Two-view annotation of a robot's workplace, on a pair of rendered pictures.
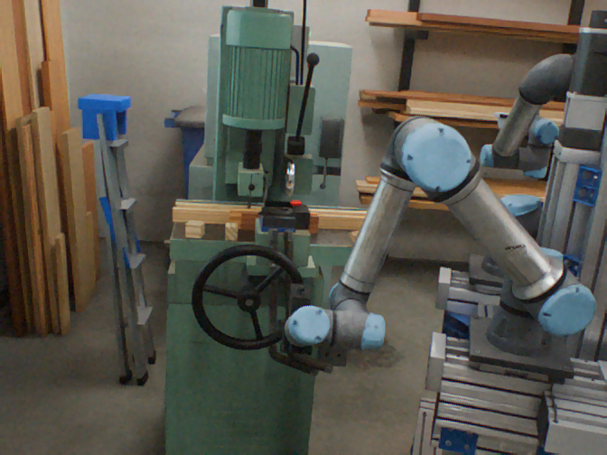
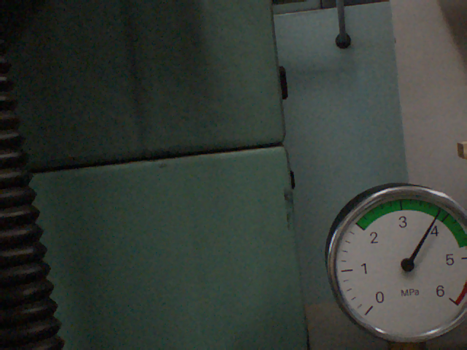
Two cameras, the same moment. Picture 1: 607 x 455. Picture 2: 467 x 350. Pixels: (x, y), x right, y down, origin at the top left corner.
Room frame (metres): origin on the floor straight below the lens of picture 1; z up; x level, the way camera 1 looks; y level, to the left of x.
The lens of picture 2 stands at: (1.29, -0.11, 0.72)
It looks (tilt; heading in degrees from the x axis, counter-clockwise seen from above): 3 degrees down; 10
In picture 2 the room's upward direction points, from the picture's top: 6 degrees counter-clockwise
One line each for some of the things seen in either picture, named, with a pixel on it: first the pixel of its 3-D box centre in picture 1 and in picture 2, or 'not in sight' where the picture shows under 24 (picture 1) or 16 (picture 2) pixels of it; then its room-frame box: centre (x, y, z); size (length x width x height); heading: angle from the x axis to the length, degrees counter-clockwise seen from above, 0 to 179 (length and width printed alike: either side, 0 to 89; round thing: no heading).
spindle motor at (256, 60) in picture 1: (256, 70); not in sight; (1.86, 0.17, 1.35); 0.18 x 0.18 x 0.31
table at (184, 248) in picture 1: (277, 246); not in sight; (1.77, 0.07, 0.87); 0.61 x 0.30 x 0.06; 98
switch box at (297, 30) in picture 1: (297, 50); not in sight; (2.20, 0.08, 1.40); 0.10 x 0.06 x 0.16; 8
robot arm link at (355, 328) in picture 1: (354, 327); not in sight; (1.24, -0.12, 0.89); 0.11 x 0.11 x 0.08; 5
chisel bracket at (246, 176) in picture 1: (250, 181); not in sight; (1.88, 0.17, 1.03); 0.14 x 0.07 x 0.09; 8
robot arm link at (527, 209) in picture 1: (518, 218); not in sight; (1.88, -0.63, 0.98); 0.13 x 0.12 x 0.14; 92
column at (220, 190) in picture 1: (249, 122); not in sight; (2.15, 0.21, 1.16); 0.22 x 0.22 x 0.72; 8
